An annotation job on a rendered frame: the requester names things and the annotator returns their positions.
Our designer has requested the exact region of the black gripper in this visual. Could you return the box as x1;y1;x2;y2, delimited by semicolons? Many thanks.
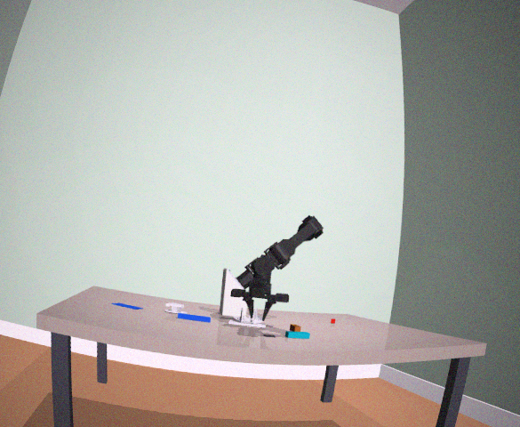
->
230;275;289;321

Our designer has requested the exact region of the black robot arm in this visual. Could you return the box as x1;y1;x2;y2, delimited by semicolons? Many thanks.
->
236;215;324;298

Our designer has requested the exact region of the cyan rectangular block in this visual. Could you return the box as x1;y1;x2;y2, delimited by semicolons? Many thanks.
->
285;331;310;339

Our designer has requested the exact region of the blue rectangular bar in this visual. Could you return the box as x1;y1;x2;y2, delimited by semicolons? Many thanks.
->
178;313;211;323

